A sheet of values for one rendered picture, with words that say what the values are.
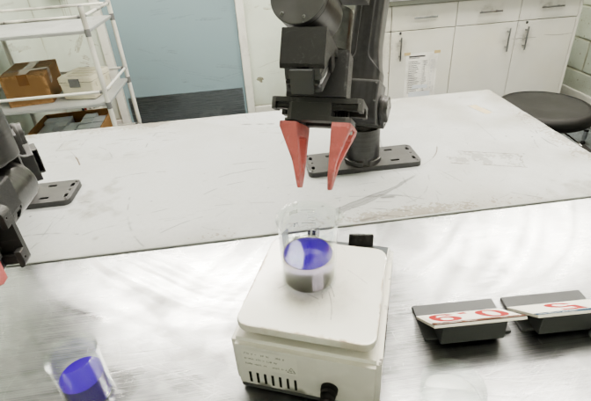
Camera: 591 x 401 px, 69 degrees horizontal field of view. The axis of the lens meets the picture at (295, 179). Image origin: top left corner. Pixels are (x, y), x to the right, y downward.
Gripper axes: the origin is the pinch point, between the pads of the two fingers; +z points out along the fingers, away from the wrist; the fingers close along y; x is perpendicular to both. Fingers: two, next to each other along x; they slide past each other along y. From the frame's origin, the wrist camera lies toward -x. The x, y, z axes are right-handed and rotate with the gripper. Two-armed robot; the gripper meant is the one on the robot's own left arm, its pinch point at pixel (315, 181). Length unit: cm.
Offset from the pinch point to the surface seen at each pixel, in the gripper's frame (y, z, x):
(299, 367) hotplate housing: 2.6, 15.7, -12.9
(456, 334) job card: 16.1, 13.9, -3.4
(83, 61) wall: -218, -69, 209
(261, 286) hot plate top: -2.1, 10.0, -10.7
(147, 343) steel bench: -15.2, 18.6, -7.9
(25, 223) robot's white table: -46.5, 10.3, 5.9
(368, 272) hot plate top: 7.3, 8.0, -7.5
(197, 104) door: -148, -49, 251
